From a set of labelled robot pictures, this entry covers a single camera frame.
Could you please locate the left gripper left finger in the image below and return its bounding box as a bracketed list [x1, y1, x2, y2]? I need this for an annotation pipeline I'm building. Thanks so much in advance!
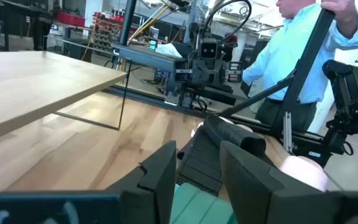
[106, 140, 177, 224]

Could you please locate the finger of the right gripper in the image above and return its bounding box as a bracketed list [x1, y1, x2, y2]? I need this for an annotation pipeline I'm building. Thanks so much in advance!
[193, 65, 203, 85]
[218, 63, 227, 85]

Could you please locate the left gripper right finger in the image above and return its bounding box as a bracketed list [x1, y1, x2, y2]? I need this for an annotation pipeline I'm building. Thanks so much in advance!
[219, 140, 328, 224]

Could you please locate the green slide sandal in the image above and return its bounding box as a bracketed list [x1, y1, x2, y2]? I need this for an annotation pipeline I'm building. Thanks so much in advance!
[169, 182, 239, 224]

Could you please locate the black slide sandal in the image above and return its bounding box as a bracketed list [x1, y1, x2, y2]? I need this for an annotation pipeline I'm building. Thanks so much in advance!
[176, 126, 226, 197]
[202, 114, 267, 158]

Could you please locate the wooden shelf black wire frame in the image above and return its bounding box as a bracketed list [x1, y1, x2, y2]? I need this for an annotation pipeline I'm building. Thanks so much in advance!
[0, 50, 133, 146]

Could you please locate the white cloth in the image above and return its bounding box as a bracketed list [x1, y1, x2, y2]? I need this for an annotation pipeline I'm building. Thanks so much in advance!
[155, 42, 183, 58]

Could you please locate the grey desk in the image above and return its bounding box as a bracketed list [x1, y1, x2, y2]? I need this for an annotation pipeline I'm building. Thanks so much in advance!
[110, 42, 188, 74]

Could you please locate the person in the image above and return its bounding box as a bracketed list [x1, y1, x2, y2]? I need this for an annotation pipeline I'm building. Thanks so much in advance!
[241, 0, 358, 133]

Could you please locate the black pole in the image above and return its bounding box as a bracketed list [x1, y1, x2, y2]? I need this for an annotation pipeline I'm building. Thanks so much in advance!
[118, 0, 138, 47]

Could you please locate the parts rack with red bins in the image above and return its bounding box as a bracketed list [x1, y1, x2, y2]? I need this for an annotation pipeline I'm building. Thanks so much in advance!
[91, 12, 124, 54]

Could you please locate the person's hand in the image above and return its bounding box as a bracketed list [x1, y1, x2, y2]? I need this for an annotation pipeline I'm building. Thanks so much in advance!
[320, 0, 358, 40]

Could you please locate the red storage bin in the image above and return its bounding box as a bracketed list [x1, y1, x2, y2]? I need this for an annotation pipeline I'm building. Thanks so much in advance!
[56, 11, 86, 28]

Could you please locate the dark workbench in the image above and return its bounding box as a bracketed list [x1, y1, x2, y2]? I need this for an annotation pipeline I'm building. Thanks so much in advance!
[0, 0, 53, 52]

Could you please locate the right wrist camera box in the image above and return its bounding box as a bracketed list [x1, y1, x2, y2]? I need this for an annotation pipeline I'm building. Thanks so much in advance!
[199, 41, 219, 60]

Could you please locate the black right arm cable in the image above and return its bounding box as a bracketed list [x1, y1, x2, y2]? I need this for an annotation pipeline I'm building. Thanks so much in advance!
[201, 0, 253, 43]

